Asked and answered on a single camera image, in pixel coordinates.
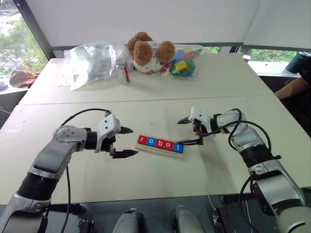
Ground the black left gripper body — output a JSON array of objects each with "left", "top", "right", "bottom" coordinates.
[{"left": 100, "top": 135, "right": 117, "bottom": 156}]

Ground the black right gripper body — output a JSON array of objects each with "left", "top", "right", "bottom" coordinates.
[{"left": 193, "top": 119, "right": 205, "bottom": 146}]

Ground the wooden letter block tray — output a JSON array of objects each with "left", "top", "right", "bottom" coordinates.
[{"left": 134, "top": 142, "right": 186, "bottom": 160}]

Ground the bag of colourful blocks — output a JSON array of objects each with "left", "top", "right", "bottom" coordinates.
[{"left": 159, "top": 43, "right": 207, "bottom": 79}]

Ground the grey rounded robot leg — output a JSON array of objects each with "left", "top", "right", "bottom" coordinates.
[
  {"left": 112, "top": 208, "right": 144, "bottom": 233},
  {"left": 171, "top": 205, "right": 205, "bottom": 233}
]

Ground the clear jar with silver lid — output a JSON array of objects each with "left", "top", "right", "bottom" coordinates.
[{"left": 115, "top": 58, "right": 131, "bottom": 86}]

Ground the clear crumpled plastic bag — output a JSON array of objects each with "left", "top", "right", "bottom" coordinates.
[{"left": 63, "top": 40, "right": 134, "bottom": 92}]

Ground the brown and white teddy bear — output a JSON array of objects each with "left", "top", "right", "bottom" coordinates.
[{"left": 126, "top": 31, "right": 176, "bottom": 75}]

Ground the reddish brown cloth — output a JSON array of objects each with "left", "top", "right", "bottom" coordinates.
[{"left": 9, "top": 69, "right": 40, "bottom": 88}]

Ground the dark green bottle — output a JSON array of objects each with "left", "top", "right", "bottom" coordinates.
[{"left": 285, "top": 50, "right": 311, "bottom": 74}]

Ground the person's black shirt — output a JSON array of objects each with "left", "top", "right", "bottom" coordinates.
[{"left": 299, "top": 55, "right": 311, "bottom": 85}]

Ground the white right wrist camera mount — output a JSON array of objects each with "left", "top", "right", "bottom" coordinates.
[{"left": 188, "top": 105, "right": 211, "bottom": 133}]

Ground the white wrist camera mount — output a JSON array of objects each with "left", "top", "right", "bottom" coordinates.
[
  {"left": 94, "top": 114, "right": 121, "bottom": 154},
  {"left": 188, "top": 105, "right": 211, "bottom": 133}
]

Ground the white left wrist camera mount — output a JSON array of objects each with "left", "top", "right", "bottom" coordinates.
[{"left": 94, "top": 114, "right": 121, "bottom": 154}]

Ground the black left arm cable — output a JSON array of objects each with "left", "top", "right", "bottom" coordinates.
[{"left": 59, "top": 108, "right": 113, "bottom": 233}]

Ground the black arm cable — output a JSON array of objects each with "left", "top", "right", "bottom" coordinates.
[
  {"left": 201, "top": 108, "right": 282, "bottom": 220},
  {"left": 59, "top": 108, "right": 113, "bottom": 233}
]

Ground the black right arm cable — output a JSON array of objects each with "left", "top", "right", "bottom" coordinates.
[{"left": 201, "top": 108, "right": 282, "bottom": 220}]

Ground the black table frame bar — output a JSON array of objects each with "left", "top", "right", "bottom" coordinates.
[{"left": 48, "top": 203, "right": 86, "bottom": 216}]

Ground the black table leg bracket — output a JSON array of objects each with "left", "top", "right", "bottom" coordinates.
[
  {"left": 77, "top": 219, "right": 96, "bottom": 233},
  {"left": 211, "top": 206, "right": 234, "bottom": 233}
]

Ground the white floor cable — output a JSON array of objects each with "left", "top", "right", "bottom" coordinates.
[{"left": 243, "top": 200, "right": 251, "bottom": 220}]

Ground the black window frame post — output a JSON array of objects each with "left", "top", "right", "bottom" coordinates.
[{"left": 13, "top": 0, "right": 54, "bottom": 59}]

